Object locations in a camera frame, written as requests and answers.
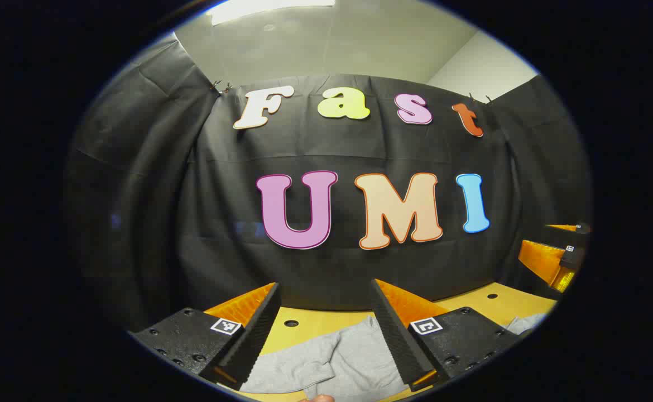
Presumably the grey zip-neck sweatshirt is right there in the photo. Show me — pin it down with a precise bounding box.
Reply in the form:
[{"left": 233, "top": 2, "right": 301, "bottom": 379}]
[{"left": 240, "top": 313, "right": 548, "bottom": 401}]

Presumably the black backdrop cloth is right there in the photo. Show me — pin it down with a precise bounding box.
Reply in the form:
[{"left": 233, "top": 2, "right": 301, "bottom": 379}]
[{"left": 64, "top": 36, "right": 592, "bottom": 336}]

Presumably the ceiling light panel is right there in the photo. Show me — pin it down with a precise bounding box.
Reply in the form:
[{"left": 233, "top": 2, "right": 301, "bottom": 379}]
[{"left": 207, "top": 0, "right": 337, "bottom": 26}]

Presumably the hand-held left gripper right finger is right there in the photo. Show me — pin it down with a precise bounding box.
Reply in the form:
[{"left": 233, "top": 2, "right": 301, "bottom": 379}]
[{"left": 370, "top": 279, "right": 522, "bottom": 392}]

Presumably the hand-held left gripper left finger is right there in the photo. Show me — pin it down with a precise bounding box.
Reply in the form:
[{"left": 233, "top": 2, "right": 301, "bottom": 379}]
[{"left": 128, "top": 282, "right": 281, "bottom": 391}]

